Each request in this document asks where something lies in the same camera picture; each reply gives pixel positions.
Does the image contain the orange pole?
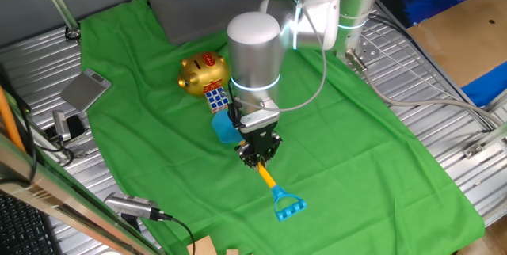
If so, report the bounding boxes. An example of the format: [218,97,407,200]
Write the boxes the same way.
[0,85,26,154]

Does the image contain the green cloth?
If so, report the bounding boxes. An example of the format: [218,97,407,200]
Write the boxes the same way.
[78,0,486,255]

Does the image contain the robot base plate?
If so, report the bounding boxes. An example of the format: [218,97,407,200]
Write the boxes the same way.
[342,29,383,68]

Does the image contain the aluminium rail with bracket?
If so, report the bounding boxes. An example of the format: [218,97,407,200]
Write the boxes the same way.
[462,121,507,160]

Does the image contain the golden piggy bank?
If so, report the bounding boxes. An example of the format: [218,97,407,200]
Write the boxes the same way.
[176,51,231,98]

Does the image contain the aluminium frame beam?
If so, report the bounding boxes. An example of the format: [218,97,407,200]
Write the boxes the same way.
[0,131,162,255]

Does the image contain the blue board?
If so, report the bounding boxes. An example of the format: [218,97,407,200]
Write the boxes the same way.
[460,60,507,108]

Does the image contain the silver digital kitchen scale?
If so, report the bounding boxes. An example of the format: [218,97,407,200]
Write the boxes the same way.
[59,68,112,112]

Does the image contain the grey hose with connector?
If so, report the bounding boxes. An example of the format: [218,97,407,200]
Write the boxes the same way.
[345,48,504,129]

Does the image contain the silver ribbed camera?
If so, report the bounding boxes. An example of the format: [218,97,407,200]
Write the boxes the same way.
[103,191,174,223]

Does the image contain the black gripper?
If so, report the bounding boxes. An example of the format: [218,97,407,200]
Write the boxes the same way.
[234,123,284,169]

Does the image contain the grey cushion pad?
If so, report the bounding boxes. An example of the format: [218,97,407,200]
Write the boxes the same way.
[146,0,265,47]

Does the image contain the black keyboard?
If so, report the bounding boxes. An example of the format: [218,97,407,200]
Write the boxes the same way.
[0,190,63,255]

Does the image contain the brown cardboard sheet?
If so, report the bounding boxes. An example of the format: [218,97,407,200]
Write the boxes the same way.
[406,0,507,89]

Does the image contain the black ribbed camera cable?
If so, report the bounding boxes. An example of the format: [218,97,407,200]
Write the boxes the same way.
[158,211,197,255]

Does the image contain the large wooden block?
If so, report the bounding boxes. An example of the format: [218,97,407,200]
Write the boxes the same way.
[186,235,219,255]

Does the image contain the Rubik's cube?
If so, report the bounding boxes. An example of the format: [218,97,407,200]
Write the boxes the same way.
[204,86,231,114]

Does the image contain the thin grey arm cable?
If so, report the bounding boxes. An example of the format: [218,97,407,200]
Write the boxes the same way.
[227,0,329,113]

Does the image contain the blue yellow toy shovel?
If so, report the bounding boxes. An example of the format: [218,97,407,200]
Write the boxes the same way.
[211,110,308,223]

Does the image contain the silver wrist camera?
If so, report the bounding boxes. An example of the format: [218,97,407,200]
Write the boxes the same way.
[238,108,281,135]

